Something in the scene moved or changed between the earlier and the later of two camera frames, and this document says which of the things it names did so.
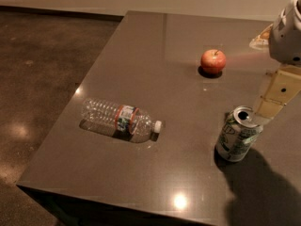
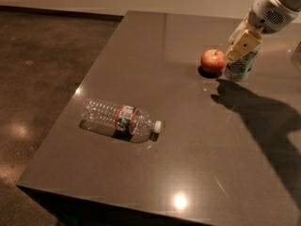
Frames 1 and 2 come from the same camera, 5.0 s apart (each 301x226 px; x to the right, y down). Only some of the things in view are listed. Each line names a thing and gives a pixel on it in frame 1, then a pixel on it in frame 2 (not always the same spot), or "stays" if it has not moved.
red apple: x=213 y=61 stays
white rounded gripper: x=287 y=37 to x=265 y=15
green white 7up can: x=241 y=129 to x=238 y=69
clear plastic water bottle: x=122 y=121 stays
